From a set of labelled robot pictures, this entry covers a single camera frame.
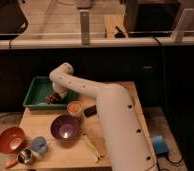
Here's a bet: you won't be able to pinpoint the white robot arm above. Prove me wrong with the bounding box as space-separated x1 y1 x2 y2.
49 63 158 171

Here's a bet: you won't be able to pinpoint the purple grape bunch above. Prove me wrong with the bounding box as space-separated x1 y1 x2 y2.
46 93 62 104

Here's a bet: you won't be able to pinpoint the grey metal post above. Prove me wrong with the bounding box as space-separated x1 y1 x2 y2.
80 10 90 45

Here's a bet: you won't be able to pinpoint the small steel pot orange handle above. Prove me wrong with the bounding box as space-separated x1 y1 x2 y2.
5 148 35 169

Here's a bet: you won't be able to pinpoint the black rectangular block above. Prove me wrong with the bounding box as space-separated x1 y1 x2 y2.
84 105 97 118

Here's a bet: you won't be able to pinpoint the green plastic tray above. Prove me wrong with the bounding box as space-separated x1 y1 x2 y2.
23 76 78 110

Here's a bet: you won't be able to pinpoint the red bowl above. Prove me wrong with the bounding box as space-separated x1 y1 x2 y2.
0 126 26 154

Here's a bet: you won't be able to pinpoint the orange cup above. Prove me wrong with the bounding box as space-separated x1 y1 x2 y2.
67 101 83 117

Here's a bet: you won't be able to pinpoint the purple bowl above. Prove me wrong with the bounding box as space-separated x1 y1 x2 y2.
50 115 79 140

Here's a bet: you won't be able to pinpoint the blue mug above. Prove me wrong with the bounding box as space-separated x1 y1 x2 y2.
30 136 48 155

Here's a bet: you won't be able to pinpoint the yellow wooden tongs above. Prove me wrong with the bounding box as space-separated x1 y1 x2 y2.
83 134 104 163

